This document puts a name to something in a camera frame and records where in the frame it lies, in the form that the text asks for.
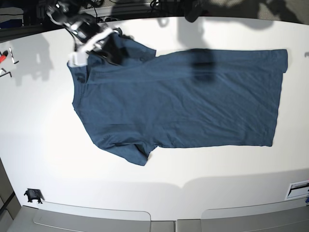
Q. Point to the grey chair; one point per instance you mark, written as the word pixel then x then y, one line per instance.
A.
pixel 38 220
pixel 287 216

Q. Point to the right grey chair back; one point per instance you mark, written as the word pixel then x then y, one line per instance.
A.
pixel 287 216

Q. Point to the blue T-shirt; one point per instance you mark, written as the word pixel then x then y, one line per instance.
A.
pixel 185 99

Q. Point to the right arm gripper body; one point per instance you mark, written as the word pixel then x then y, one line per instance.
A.
pixel 87 32

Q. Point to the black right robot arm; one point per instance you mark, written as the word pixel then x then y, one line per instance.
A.
pixel 60 12

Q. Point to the black table clip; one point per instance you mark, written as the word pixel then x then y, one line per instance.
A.
pixel 34 194

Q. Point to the left grey chair back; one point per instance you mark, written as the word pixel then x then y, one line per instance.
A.
pixel 38 220

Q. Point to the upper hex key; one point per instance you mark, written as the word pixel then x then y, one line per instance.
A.
pixel 12 56

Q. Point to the red handled tool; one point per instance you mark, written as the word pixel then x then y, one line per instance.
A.
pixel 3 56

